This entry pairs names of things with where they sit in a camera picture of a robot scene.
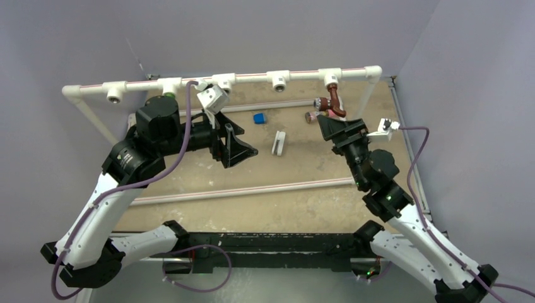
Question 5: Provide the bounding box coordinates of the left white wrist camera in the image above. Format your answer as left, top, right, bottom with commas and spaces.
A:
194, 79, 230, 129

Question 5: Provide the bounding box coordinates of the blue paperclip box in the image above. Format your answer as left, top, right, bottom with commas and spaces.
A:
253, 112, 267, 124

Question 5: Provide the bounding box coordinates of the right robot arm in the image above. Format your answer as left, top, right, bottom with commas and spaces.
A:
317, 116, 498, 302

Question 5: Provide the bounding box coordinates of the white staple box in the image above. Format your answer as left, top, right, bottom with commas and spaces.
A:
271, 131, 286, 157

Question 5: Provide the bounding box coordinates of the pink capped clip jar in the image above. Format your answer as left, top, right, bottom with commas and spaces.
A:
304, 110, 329, 124

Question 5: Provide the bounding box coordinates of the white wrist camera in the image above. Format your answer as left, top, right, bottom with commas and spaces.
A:
194, 79, 230, 129
367, 118, 401, 143

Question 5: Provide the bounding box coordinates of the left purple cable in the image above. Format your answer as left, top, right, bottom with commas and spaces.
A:
50, 80, 199, 300

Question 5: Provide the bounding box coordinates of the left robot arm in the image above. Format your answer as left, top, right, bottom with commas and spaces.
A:
41, 95, 258, 288

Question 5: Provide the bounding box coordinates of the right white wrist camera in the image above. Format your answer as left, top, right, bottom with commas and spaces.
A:
367, 118, 401, 143

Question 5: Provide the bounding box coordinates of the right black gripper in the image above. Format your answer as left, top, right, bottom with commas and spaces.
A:
316, 116, 372, 190

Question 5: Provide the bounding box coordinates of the white PVC pipe frame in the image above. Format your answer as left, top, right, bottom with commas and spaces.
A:
62, 65, 382, 206

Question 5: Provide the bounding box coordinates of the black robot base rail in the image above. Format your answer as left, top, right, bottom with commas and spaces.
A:
162, 232, 388, 275

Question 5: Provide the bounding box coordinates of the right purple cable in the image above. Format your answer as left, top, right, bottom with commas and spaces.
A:
399, 125, 535, 303

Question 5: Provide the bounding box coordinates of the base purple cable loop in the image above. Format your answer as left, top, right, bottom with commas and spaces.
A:
162, 240, 233, 293

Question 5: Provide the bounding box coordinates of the brown faucet with blue cap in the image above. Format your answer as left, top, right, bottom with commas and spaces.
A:
314, 83, 347, 118

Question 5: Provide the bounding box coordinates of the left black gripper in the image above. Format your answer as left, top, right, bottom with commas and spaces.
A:
157, 107, 257, 167

